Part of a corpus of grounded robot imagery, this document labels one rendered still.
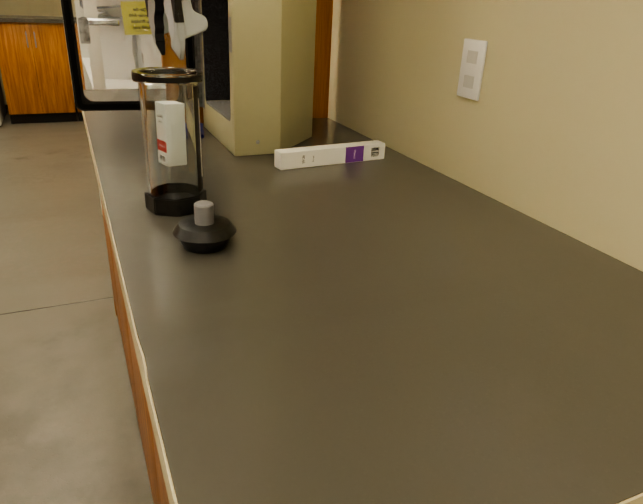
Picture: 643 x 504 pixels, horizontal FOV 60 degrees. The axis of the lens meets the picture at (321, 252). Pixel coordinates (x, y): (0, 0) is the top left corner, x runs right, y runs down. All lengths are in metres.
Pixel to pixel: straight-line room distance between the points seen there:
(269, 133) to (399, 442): 0.94
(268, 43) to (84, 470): 1.30
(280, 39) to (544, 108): 0.58
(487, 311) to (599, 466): 0.25
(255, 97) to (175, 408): 0.89
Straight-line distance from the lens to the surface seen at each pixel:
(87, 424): 2.02
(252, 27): 1.28
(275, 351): 0.60
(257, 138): 1.32
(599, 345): 0.71
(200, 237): 0.80
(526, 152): 1.11
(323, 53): 1.75
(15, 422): 2.11
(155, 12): 0.96
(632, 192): 0.97
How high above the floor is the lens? 1.28
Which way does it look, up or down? 25 degrees down
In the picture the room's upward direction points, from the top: 3 degrees clockwise
